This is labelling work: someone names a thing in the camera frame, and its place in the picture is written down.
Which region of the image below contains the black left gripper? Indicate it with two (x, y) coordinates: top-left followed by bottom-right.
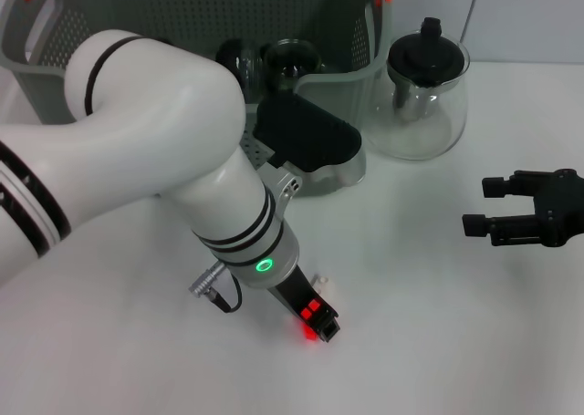
(267, 266), (342, 343)

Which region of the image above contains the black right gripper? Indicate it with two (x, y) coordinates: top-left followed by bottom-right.
(461, 168), (584, 250)

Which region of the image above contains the red-orange sloped toy brick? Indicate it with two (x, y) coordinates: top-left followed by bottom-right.
(298, 299), (321, 343)

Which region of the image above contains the glass teacup with black sleeve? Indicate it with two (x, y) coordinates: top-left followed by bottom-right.
(262, 38), (326, 98)
(214, 38), (266, 99)

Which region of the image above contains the grey-green perforated storage bin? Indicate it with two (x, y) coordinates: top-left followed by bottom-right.
(0, 0), (394, 201)

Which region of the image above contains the white toy brick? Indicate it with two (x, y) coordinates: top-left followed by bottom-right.
(312, 273), (338, 298)

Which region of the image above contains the glass teapot with black lid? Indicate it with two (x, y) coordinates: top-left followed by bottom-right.
(362, 16), (471, 162)

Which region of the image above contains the left arm grey cable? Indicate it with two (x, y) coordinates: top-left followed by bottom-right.
(212, 275), (243, 314)

